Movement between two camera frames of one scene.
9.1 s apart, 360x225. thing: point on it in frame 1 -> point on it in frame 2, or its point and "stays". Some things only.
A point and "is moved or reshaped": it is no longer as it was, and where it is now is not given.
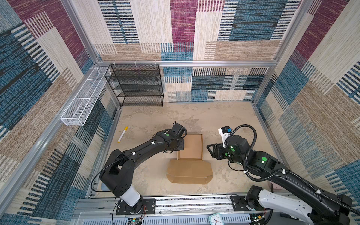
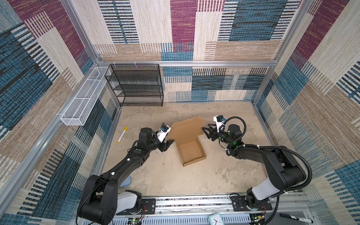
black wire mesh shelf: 136,85 stays
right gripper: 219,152 -> 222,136
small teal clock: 215,219 stays
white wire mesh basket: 78,111 stays
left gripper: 182,148 -> 165,146
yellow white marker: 122,134 stays
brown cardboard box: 190,168 is moved or reshaped
